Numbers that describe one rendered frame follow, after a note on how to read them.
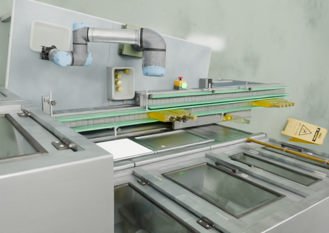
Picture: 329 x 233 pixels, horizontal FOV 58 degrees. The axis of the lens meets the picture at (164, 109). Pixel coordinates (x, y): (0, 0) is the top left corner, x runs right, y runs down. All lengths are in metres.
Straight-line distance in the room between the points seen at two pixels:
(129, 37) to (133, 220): 0.88
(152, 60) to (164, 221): 0.78
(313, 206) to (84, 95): 1.47
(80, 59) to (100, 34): 0.17
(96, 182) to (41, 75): 1.41
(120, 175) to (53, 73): 0.83
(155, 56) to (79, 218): 1.04
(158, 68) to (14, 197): 1.09
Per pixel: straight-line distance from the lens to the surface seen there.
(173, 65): 2.41
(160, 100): 2.20
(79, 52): 1.60
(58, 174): 0.58
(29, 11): 1.96
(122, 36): 1.55
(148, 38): 1.52
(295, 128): 5.19
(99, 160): 0.60
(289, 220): 1.24
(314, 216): 1.41
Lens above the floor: 2.65
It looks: 52 degrees down
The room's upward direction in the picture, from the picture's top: 105 degrees clockwise
